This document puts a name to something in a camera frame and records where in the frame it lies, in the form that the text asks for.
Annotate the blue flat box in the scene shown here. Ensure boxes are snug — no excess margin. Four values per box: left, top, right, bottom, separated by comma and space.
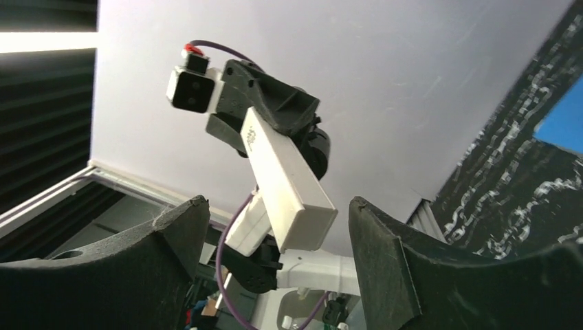
533, 77, 582, 156

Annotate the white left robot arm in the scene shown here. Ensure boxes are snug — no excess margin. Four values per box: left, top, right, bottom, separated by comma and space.
206, 60, 360, 305

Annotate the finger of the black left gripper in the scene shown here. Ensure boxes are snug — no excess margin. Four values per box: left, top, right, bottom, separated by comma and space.
215, 60, 320, 136
206, 113, 248, 157

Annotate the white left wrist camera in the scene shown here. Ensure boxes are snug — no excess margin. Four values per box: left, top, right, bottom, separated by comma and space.
166, 51, 224, 113

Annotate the white remote control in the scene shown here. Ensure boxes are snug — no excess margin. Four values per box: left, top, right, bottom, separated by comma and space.
241, 107, 338, 251

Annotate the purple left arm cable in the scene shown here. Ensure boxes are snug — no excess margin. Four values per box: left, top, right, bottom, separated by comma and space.
184, 40, 329, 330

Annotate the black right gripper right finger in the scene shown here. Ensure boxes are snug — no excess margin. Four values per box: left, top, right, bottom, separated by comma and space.
349, 197, 582, 329

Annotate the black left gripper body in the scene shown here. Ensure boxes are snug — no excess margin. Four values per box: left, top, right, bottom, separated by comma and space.
296, 115, 331, 180

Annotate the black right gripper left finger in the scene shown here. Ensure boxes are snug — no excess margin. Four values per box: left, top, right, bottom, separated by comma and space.
1, 195, 210, 329

